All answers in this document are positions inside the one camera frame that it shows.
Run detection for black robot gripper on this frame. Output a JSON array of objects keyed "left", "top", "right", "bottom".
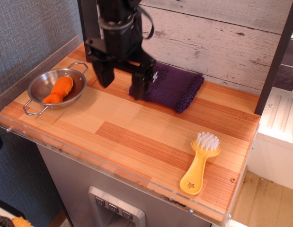
[{"left": 86, "top": 20, "right": 156, "bottom": 100}]

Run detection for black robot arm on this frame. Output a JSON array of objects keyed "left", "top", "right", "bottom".
[{"left": 85, "top": 0, "right": 156, "bottom": 100}]

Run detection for silver dispenser panel with buttons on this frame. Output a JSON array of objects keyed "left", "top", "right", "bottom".
[{"left": 89, "top": 186, "right": 146, "bottom": 227}]

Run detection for orange object at bottom left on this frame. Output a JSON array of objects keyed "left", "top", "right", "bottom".
[{"left": 11, "top": 217, "right": 32, "bottom": 227}]

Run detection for purple cloth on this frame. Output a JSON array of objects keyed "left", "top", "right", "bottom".
[{"left": 142, "top": 62, "right": 204, "bottom": 114}]

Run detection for clear acrylic counter guard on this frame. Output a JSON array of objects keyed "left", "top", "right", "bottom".
[{"left": 0, "top": 109, "right": 259, "bottom": 227}]

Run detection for orange plush toy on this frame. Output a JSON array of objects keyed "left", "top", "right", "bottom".
[{"left": 42, "top": 76, "right": 73, "bottom": 104}]

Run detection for white toy sink drainboard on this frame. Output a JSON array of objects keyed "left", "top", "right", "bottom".
[{"left": 258, "top": 87, "right": 293, "bottom": 144}]

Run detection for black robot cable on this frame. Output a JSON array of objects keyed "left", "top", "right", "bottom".
[{"left": 136, "top": 5, "right": 155, "bottom": 40}]

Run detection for steel bowl with wire handles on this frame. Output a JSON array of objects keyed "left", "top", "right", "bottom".
[{"left": 23, "top": 62, "right": 89, "bottom": 115}]

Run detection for dark left shelf post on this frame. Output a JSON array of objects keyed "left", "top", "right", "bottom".
[{"left": 77, "top": 0, "right": 102, "bottom": 63}]

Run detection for yellow brush with white bristles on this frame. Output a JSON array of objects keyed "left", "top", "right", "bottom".
[{"left": 179, "top": 131, "right": 221, "bottom": 195}]

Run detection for dark shelf post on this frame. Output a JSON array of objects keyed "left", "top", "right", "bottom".
[
  {"left": 77, "top": 0, "right": 102, "bottom": 63},
  {"left": 254, "top": 3, "right": 293, "bottom": 115}
]

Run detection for dark right shelf post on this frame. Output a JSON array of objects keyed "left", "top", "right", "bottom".
[{"left": 254, "top": 3, "right": 293, "bottom": 115}]

